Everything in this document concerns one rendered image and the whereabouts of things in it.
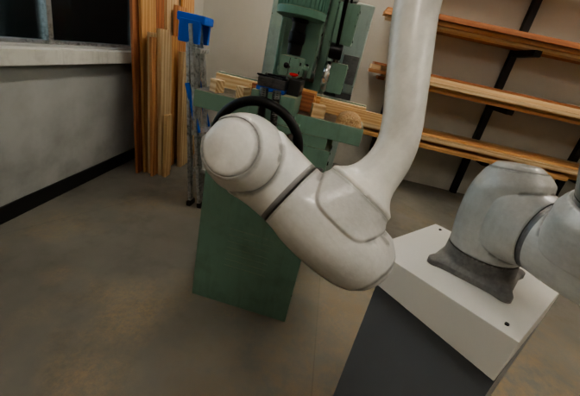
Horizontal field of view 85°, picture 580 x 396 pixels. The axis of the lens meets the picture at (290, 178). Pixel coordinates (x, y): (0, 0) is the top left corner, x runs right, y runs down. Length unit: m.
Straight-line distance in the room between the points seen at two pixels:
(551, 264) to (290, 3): 0.98
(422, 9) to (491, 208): 0.46
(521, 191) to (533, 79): 3.26
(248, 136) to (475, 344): 0.61
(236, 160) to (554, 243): 0.56
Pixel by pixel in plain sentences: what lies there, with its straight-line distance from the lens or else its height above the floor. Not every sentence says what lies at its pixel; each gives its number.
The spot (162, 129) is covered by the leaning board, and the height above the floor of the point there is 0.36.
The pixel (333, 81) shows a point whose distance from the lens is 1.37.
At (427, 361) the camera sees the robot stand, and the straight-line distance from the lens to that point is 0.91.
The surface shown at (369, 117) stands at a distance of 1.23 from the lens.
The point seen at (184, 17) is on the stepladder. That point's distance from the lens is 2.03.
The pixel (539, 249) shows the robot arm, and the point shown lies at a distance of 0.74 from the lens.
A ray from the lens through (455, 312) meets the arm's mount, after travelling 0.77.
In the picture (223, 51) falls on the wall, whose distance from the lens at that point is 3.70.
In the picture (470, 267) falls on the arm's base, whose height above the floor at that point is 0.73.
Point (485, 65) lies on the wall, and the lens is 3.80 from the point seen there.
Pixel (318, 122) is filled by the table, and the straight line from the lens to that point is 1.08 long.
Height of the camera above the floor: 1.09
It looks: 22 degrees down
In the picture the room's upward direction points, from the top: 13 degrees clockwise
